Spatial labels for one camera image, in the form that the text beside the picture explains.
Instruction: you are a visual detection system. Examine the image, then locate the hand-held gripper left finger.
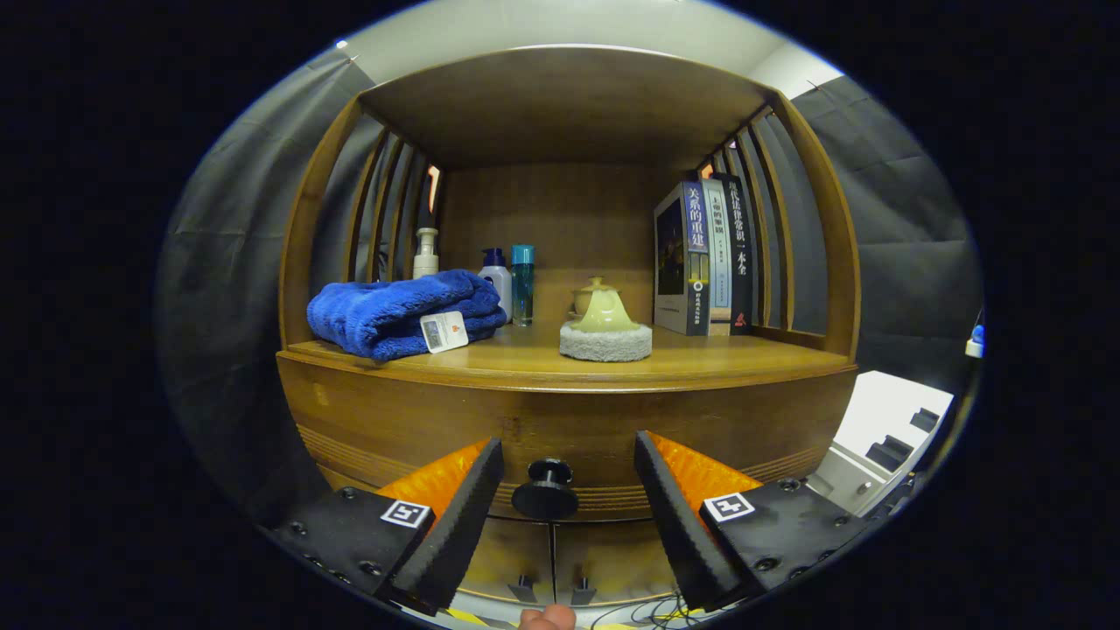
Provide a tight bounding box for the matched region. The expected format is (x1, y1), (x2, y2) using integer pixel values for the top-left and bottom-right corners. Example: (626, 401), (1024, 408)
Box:
(262, 437), (506, 616)

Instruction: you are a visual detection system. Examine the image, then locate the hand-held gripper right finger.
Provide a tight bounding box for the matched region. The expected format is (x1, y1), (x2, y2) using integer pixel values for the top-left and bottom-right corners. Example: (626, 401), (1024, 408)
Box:
(633, 430), (876, 612)

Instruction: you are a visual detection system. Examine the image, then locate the wooden drawer with black knob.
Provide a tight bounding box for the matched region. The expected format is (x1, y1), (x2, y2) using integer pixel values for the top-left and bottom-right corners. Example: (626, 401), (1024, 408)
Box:
(278, 354), (858, 523)

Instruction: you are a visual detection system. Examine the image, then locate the green handled scrubbing brush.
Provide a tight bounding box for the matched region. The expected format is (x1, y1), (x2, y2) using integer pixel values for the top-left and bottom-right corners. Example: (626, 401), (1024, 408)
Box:
(559, 287), (654, 363)

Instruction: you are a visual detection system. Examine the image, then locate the wooden cabinet door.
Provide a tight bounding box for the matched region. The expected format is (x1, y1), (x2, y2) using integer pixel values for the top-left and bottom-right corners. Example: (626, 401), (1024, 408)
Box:
(552, 521), (679, 605)
(459, 516), (555, 605)

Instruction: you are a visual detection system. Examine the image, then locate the wooden countertop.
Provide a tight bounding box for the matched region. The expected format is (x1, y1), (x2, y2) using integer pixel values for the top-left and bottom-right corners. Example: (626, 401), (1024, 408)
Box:
(278, 322), (857, 393)

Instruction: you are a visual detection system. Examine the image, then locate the white drawer unit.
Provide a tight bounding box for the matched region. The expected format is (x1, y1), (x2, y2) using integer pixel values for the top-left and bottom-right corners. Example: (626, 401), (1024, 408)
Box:
(805, 370), (955, 519)

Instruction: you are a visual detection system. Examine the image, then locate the wooden cabinet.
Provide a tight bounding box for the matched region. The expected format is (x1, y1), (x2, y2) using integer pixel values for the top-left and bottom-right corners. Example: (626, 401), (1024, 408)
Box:
(276, 44), (863, 606)

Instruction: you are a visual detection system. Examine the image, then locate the blue folded towel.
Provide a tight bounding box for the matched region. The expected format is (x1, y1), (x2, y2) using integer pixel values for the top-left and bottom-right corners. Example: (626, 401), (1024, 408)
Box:
(306, 269), (508, 362)

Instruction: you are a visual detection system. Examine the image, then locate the beige lidded tea cup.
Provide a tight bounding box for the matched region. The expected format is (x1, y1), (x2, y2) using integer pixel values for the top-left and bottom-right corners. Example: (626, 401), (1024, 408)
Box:
(573, 276), (618, 318)

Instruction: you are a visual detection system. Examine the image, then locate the teal clear bottle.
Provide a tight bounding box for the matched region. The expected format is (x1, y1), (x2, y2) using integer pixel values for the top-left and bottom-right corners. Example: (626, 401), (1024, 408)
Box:
(511, 244), (536, 327)

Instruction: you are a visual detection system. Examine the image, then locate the white bottle with blue cap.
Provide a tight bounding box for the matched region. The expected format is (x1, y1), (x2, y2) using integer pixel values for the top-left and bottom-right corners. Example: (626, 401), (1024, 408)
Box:
(479, 248), (514, 323)

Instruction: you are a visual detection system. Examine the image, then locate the white pump bottle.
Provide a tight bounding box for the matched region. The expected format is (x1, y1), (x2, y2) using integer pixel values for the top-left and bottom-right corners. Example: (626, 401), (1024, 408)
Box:
(412, 227), (440, 281)

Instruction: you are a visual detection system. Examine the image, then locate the book with blue spine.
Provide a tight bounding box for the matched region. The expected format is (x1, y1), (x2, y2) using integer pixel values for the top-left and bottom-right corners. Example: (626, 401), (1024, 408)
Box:
(654, 182), (711, 337)

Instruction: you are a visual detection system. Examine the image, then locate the book with black spine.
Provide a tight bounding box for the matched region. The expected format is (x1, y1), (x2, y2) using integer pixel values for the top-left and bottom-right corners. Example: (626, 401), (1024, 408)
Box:
(713, 172), (755, 336)

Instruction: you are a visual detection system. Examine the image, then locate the black cable bundle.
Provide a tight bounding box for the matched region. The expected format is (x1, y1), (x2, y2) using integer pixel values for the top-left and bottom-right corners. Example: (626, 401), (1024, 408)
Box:
(591, 593), (701, 630)

